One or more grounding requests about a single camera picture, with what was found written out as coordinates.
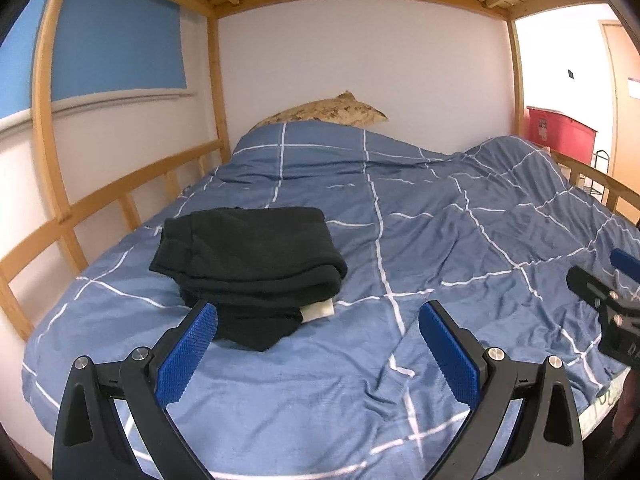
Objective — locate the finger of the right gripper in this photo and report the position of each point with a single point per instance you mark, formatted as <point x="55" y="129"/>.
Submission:
<point x="626" y="263"/>

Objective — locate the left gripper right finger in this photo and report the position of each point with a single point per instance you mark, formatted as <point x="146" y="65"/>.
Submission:
<point x="545" y="441"/>

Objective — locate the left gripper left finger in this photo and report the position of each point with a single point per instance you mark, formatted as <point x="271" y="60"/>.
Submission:
<point x="90" y="441"/>

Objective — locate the black pants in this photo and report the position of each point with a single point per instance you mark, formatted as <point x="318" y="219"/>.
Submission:
<point x="258" y="267"/>

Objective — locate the person's right hand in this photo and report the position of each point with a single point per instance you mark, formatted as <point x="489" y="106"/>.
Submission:
<point x="628" y="405"/>

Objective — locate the red storage bin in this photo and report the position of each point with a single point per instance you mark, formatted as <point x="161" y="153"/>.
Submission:
<point x="561" y="133"/>

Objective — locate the blue checked duvet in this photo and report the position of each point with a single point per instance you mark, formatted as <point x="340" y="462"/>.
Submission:
<point x="490" y="233"/>

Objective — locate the wooden door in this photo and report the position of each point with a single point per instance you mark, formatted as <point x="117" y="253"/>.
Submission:
<point x="624" y="58"/>

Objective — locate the patterned beige pillow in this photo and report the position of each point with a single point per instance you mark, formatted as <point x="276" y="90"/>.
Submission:
<point x="343" y="110"/>

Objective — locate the blue window blind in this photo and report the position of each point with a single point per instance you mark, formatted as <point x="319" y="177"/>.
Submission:
<point x="100" y="46"/>

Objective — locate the black wire rack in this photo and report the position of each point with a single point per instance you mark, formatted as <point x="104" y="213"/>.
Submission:
<point x="601" y="162"/>

